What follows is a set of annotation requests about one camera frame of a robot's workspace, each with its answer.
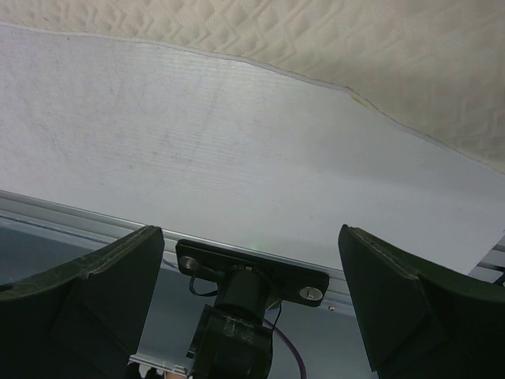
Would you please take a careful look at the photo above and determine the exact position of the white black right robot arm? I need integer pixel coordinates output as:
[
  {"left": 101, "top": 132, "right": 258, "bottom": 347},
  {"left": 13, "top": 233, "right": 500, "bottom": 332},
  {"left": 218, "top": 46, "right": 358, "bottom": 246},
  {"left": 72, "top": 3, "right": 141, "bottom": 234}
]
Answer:
[{"left": 1, "top": 226, "right": 504, "bottom": 378}]

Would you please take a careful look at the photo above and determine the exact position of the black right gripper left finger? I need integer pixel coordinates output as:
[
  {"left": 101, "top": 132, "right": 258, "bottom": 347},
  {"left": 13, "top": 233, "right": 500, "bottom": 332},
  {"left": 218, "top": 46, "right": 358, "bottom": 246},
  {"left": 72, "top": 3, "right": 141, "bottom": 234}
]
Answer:
[{"left": 1, "top": 226, "right": 165, "bottom": 378}]

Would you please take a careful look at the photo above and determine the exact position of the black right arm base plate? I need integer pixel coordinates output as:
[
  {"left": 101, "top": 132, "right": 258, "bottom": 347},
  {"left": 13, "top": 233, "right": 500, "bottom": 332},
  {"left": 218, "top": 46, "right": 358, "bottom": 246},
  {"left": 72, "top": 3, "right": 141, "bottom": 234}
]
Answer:
[{"left": 175, "top": 239, "right": 329, "bottom": 307}]

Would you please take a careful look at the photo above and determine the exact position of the aluminium front frame rail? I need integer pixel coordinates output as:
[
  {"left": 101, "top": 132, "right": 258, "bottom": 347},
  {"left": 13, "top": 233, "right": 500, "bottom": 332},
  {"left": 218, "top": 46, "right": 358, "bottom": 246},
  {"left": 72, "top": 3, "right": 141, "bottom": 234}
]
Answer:
[{"left": 0, "top": 189, "right": 505, "bottom": 379}]

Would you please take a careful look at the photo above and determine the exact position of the cream quilted pillow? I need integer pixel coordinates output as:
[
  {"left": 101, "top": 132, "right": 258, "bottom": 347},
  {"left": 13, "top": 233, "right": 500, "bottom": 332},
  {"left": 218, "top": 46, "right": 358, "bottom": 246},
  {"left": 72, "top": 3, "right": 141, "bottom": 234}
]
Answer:
[{"left": 1, "top": 1, "right": 504, "bottom": 171}]

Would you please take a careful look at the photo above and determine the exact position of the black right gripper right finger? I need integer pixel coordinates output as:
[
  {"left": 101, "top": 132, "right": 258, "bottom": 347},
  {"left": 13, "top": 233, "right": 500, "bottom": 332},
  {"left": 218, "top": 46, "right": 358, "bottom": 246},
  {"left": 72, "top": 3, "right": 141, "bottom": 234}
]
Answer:
[{"left": 339, "top": 225, "right": 504, "bottom": 378}]

